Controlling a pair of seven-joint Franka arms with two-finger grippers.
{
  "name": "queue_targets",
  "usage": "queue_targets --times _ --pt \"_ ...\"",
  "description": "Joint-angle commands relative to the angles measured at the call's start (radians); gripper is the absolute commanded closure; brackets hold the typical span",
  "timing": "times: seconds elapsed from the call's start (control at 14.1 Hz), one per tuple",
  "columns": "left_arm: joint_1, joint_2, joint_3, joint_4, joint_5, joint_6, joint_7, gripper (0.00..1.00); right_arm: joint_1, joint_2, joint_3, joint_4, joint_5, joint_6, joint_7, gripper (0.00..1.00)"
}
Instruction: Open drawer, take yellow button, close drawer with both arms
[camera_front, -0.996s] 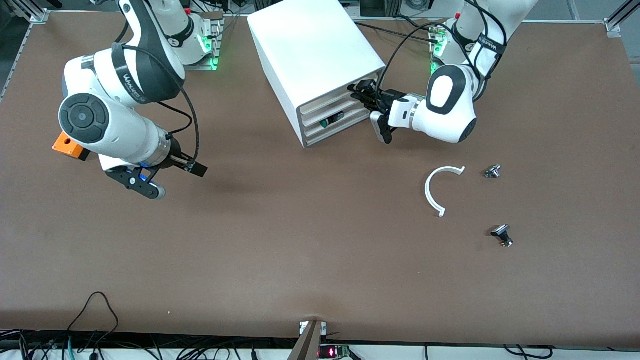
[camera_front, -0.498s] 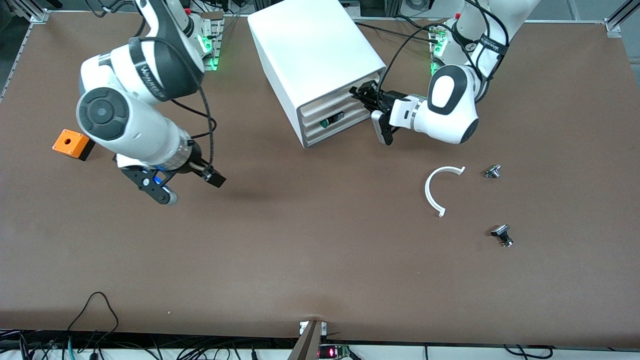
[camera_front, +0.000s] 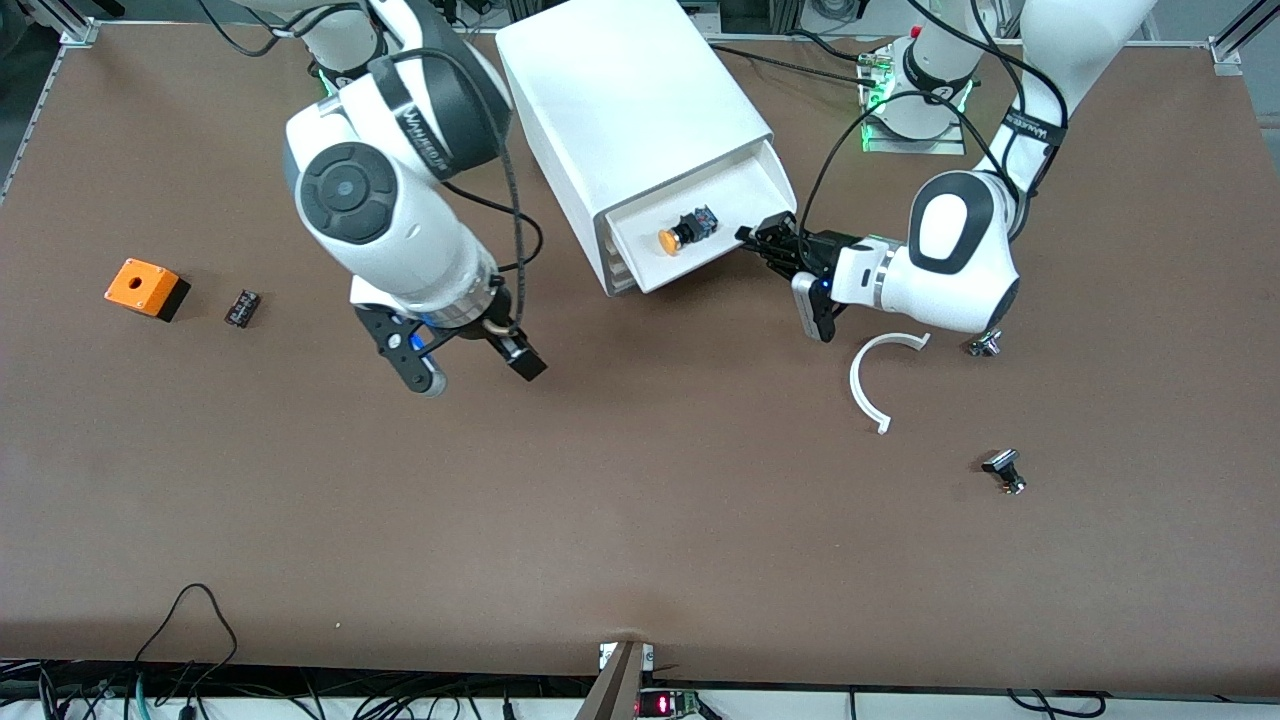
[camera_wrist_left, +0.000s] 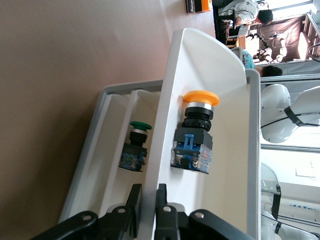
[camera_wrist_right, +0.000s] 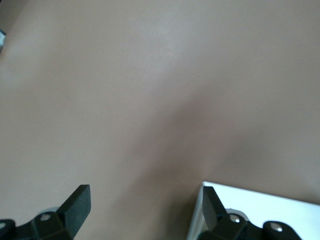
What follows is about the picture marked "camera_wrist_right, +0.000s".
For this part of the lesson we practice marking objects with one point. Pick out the white drawer cabinet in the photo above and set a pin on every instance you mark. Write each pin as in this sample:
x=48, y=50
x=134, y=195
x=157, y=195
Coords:
x=262, y=205

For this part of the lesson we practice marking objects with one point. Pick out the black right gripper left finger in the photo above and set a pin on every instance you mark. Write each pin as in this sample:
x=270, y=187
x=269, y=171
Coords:
x=72, y=210

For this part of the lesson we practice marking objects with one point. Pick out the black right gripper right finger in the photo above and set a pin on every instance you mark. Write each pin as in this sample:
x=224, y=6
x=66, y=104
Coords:
x=212, y=212

